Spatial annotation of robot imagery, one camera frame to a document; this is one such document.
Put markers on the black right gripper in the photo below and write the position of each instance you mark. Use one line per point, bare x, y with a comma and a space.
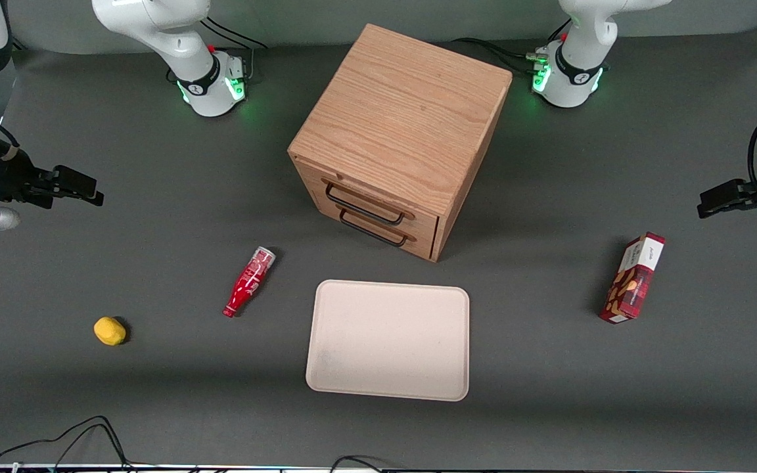
13, 179

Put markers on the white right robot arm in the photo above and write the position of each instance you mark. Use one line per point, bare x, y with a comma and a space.
155, 26

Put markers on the beige rectangular tray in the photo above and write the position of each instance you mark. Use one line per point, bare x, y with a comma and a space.
388, 341

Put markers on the red cookie box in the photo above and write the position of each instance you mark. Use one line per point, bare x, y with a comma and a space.
633, 282

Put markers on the yellow lemon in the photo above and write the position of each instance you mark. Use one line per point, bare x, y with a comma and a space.
109, 330

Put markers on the dark grey table mat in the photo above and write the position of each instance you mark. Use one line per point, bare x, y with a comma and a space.
549, 407

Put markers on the wooden drawer cabinet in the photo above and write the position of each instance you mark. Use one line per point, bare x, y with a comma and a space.
405, 112

